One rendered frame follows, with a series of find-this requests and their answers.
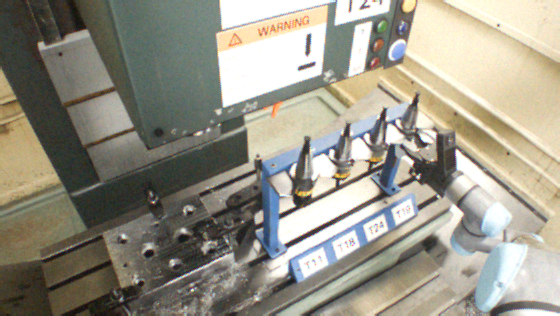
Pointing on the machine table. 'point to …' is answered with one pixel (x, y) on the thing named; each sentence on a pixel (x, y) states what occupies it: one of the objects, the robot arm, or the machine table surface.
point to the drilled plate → (192, 256)
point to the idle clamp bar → (245, 197)
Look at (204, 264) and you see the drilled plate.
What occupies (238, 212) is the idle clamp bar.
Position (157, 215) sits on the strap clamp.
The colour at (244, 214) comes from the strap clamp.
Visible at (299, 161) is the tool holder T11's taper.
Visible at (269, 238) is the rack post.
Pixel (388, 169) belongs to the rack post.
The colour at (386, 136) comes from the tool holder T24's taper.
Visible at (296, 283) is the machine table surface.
